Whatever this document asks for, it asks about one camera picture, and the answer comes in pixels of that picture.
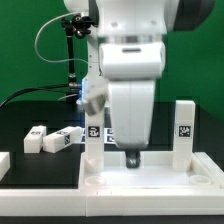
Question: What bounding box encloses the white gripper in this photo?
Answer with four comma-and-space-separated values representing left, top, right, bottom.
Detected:
108, 80, 155, 169

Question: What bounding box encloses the white desk top tray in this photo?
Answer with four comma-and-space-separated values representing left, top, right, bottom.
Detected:
78, 151, 224, 192

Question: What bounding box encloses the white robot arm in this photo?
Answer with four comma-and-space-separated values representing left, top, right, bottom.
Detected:
64, 0, 216, 168

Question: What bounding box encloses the fiducial marker sheet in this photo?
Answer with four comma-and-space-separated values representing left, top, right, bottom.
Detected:
79, 128, 115, 144

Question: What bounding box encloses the white front barrier wall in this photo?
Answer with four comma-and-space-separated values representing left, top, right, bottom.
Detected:
0, 189, 224, 217

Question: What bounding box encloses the white barrier wall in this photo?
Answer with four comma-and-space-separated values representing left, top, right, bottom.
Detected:
0, 152, 10, 181
0, 189, 224, 217

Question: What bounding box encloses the black cable bundle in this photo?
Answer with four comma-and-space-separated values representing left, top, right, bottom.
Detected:
0, 84, 81, 108

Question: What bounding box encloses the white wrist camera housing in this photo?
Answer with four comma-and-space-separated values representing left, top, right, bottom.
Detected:
99, 42, 166, 80

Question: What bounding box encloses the white left barrier wall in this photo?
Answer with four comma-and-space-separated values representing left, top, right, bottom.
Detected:
0, 152, 10, 181

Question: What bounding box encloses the black camera stand pole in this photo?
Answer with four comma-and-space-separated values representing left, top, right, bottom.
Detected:
61, 15, 91, 90

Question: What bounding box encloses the grey camera cable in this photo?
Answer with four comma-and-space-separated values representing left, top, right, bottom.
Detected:
34, 12, 90, 65

